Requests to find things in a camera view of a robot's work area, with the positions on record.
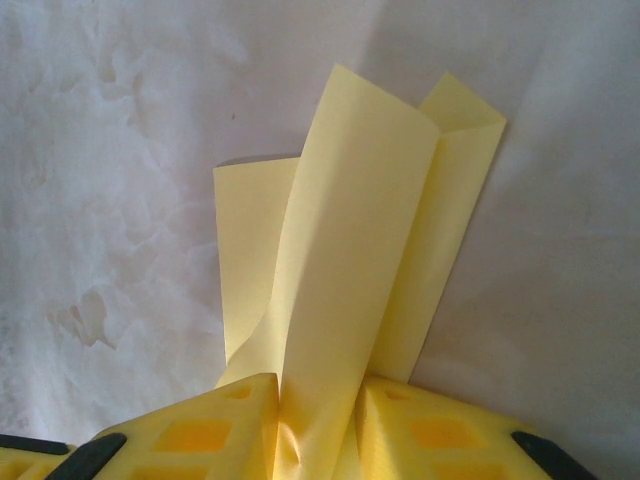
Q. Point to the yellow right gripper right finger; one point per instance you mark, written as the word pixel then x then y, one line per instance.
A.
pixel 440 435

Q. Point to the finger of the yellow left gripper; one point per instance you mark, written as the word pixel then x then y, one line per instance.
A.
pixel 30 467

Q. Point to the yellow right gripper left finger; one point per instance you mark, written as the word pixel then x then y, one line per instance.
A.
pixel 200 435

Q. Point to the yellow paper sheet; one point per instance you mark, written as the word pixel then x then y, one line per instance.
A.
pixel 350 225

